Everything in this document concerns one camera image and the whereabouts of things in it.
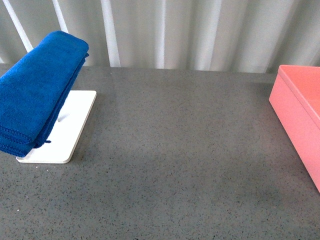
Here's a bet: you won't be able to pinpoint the blue microfiber towel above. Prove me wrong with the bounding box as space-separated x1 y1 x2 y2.
0 31 89 158

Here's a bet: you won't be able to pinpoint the white towel rack wooden bars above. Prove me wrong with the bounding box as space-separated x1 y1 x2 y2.
16 90 97 164

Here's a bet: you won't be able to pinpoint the white pleated curtain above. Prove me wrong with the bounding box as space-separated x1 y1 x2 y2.
0 0 320 73

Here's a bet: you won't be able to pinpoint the pink plastic box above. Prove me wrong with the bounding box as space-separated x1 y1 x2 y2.
269 65 320 188

